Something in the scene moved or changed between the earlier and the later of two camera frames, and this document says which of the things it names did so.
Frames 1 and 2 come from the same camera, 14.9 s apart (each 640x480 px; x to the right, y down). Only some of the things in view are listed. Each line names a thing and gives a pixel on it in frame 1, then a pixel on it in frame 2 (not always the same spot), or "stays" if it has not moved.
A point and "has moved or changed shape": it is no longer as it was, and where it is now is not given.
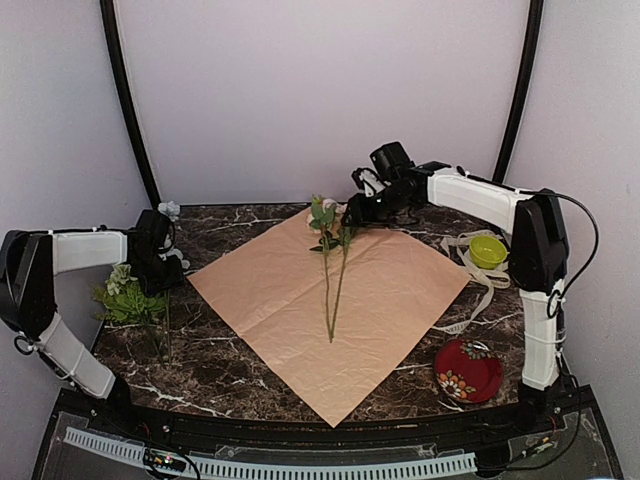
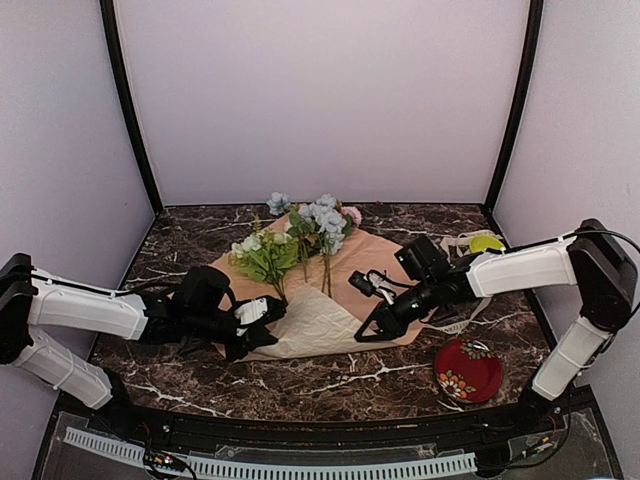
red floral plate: [469, 371] stays
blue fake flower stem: [170, 208] -> [325, 218]
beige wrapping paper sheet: [336, 320] has moved or changed shape
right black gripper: [362, 214] -> [390, 329]
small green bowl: [487, 252] stays
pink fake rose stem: [343, 243] has moved or changed shape
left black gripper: [174, 278] -> [253, 337]
